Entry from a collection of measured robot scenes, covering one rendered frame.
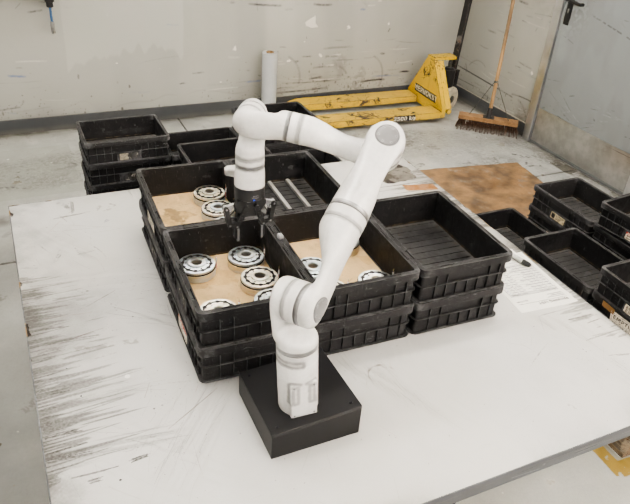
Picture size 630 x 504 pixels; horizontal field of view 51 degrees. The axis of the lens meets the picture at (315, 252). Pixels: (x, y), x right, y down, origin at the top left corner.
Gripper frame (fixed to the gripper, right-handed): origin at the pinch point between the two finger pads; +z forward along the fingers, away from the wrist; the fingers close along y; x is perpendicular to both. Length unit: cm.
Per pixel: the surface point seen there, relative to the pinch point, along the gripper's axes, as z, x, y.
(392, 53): 64, 340, 232
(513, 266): 31, 3, 93
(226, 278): 17.4, 6.0, -4.4
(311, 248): 17.5, 13.8, 24.1
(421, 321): 26, -18, 45
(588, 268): 63, 30, 162
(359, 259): 17.5, 4.2, 35.4
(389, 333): 27.5, -18.6, 34.8
